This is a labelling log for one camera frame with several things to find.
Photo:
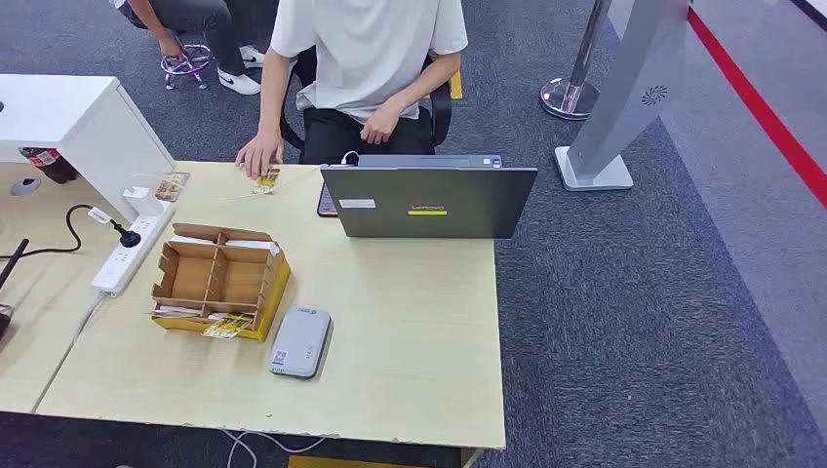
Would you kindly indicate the person's right hand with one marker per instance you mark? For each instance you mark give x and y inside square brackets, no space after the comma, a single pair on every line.
[258,154]

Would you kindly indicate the person's left hand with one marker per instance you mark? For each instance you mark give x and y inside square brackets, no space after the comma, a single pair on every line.
[378,124]

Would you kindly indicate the yellow green ID card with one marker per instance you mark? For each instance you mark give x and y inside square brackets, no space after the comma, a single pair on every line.
[266,183]

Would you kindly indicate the cardboard divider box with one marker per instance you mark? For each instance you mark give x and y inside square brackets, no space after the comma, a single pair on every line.
[194,278]

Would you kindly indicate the person's left forearm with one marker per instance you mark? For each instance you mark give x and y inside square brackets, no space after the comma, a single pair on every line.
[423,84]

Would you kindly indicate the person's right forearm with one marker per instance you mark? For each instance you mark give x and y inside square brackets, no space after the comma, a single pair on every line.
[272,97]

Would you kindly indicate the white card stack wide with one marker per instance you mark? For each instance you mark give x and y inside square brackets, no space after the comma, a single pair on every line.
[252,245]

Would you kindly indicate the yellow card with dark print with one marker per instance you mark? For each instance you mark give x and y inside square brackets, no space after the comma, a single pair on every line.
[172,187]

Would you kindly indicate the white card stack narrow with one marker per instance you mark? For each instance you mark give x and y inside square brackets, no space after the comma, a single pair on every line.
[190,239]

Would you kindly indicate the person in dark trousers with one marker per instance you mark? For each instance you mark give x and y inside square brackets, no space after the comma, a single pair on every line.
[194,19]

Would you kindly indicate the white card stack flat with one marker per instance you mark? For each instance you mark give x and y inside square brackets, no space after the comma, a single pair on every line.
[174,311]

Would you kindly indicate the grey card reader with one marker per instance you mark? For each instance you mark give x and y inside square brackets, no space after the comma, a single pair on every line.
[299,342]

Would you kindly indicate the black office chair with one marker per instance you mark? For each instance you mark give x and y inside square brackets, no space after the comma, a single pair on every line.
[441,110]

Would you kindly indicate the dark smartphone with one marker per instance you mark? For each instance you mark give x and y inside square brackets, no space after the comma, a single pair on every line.
[325,203]

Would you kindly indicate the yellow floor marker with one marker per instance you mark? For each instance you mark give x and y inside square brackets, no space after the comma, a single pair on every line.
[456,87]

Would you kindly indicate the grey Lenovo laptop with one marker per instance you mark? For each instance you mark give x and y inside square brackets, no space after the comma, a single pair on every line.
[439,206]

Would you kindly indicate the chrome stool base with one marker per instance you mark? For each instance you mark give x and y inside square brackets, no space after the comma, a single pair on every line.
[187,63]

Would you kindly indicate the white charger adapter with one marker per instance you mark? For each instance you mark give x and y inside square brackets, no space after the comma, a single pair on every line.
[143,201]

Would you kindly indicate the white power strip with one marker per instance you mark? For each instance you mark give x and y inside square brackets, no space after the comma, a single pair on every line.
[126,258]

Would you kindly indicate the white cabinet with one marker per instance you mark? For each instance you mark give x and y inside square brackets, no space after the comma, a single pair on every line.
[64,110]

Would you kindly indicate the cola bottle red label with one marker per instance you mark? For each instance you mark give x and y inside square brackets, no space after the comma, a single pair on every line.
[51,165]

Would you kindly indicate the grey desk grommet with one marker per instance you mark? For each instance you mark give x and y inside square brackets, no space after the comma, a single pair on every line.
[24,186]

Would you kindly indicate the grey kiosk stand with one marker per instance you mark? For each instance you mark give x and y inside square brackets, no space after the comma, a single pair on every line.
[620,97]

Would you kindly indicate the black rod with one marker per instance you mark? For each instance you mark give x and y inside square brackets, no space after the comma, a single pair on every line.
[14,261]

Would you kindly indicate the black object at desk edge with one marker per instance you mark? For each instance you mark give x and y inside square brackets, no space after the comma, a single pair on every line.
[4,320]

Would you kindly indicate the yellow panel under desk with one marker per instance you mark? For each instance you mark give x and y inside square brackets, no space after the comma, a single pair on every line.
[349,462]

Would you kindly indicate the chrome stanchion post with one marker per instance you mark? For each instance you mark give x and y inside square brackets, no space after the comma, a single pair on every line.
[568,97]

